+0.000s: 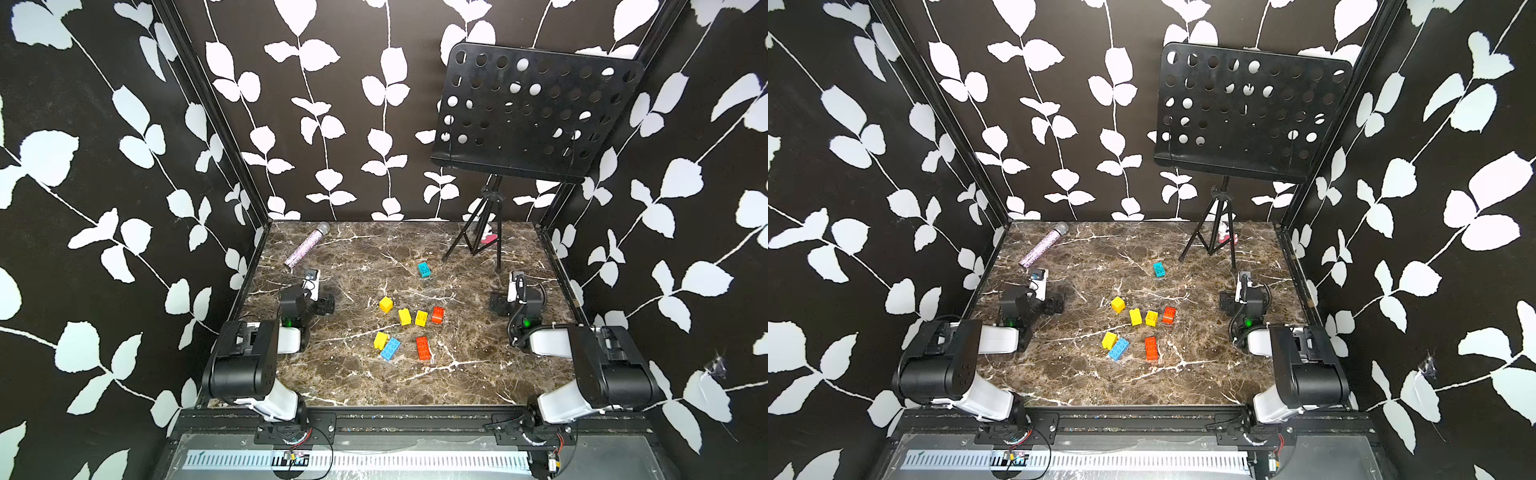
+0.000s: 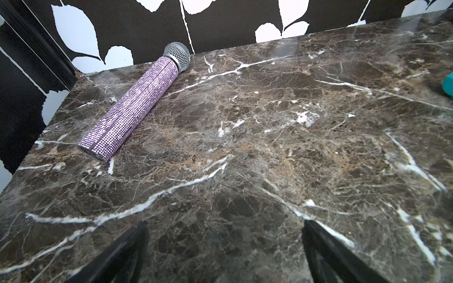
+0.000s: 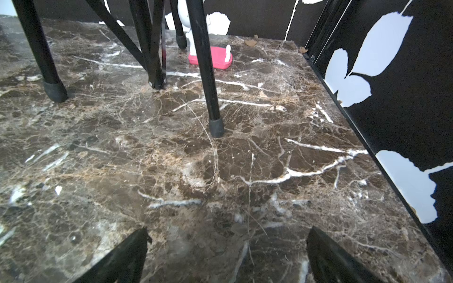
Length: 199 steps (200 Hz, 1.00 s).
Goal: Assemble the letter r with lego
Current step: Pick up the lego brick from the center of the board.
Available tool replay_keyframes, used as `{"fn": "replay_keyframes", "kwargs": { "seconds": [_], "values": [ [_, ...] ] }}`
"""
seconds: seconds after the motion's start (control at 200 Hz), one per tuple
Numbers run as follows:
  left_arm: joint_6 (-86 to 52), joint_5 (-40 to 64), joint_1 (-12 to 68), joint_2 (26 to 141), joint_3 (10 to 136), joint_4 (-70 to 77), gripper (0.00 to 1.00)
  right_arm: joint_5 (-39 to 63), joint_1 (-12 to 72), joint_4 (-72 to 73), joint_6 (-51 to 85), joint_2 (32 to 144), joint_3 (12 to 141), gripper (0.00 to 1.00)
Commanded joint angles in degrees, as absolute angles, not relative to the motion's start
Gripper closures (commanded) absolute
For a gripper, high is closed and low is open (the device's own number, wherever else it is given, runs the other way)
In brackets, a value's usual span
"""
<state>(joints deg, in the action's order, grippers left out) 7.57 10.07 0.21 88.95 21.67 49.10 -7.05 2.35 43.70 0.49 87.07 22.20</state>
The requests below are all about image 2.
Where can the teal lego brick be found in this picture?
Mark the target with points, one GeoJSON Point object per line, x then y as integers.
{"type": "Point", "coordinates": [447, 85]}

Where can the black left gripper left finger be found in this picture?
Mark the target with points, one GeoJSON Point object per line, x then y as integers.
{"type": "Point", "coordinates": [121, 262]}

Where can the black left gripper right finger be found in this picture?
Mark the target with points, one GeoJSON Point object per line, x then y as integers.
{"type": "Point", "coordinates": [330, 261]}

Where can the purple rhinestone microphone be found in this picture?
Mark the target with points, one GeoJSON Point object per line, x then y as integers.
{"type": "Point", "coordinates": [112, 130]}

